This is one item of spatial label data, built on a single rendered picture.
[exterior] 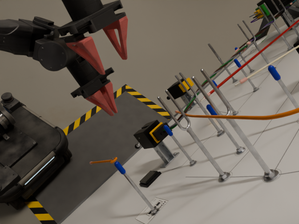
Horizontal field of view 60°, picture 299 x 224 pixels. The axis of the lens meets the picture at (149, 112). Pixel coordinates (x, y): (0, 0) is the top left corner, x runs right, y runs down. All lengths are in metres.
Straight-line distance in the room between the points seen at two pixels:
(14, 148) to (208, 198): 1.51
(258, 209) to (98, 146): 1.69
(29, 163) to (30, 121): 0.32
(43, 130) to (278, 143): 1.58
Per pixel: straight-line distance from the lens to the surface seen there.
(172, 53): 2.64
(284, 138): 0.38
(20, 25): 0.60
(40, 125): 1.83
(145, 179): 0.54
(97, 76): 0.60
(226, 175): 0.37
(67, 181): 1.83
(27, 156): 1.72
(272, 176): 0.32
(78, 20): 0.45
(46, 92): 2.39
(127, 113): 2.07
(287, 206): 0.28
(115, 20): 0.46
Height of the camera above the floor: 1.59
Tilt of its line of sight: 50 degrees down
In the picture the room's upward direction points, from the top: straight up
